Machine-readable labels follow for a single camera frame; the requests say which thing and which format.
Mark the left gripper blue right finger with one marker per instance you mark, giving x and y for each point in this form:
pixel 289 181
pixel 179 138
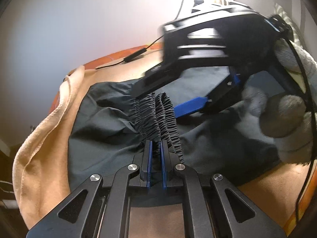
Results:
pixel 167 167

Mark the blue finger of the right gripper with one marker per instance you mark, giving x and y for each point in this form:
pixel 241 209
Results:
pixel 190 107

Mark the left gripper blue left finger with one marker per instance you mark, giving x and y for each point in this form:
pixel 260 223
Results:
pixel 146 166

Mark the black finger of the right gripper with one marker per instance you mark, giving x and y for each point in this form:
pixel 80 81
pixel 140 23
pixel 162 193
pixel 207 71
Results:
pixel 157 77

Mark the dark green pants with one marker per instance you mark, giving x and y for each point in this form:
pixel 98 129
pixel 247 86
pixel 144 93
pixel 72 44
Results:
pixel 111 127

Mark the right hand grey glove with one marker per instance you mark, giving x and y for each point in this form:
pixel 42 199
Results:
pixel 283 117

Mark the small black tripod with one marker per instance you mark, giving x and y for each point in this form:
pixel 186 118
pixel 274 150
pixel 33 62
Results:
pixel 197 6

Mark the peach towel blanket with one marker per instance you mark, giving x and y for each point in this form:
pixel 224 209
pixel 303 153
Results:
pixel 40 174

